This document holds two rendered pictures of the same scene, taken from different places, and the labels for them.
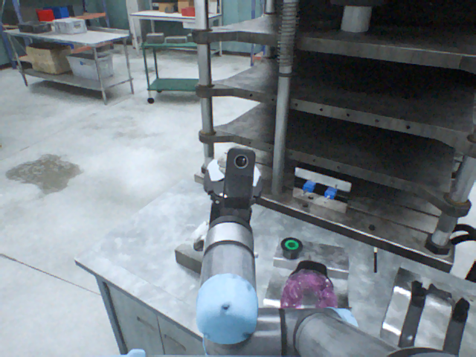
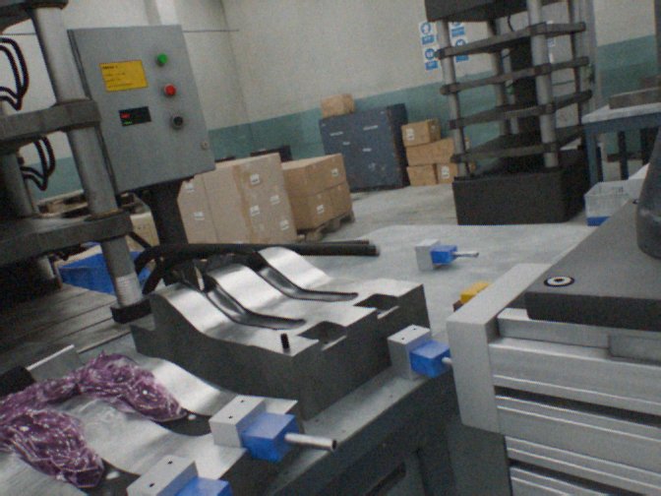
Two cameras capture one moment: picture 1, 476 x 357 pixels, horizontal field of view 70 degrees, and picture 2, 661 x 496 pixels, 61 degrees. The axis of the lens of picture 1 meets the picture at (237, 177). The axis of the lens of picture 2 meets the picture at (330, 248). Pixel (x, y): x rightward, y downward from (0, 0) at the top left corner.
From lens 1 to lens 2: 0.72 m
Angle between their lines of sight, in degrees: 68
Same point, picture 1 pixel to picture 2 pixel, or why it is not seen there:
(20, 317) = not seen: outside the picture
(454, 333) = (271, 278)
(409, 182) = (21, 238)
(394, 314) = (202, 316)
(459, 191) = (100, 193)
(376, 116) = not seen: outside the picture
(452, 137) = (32, 115)
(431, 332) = (257, 294)
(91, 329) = not seen: outside the picture
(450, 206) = (107, 219)
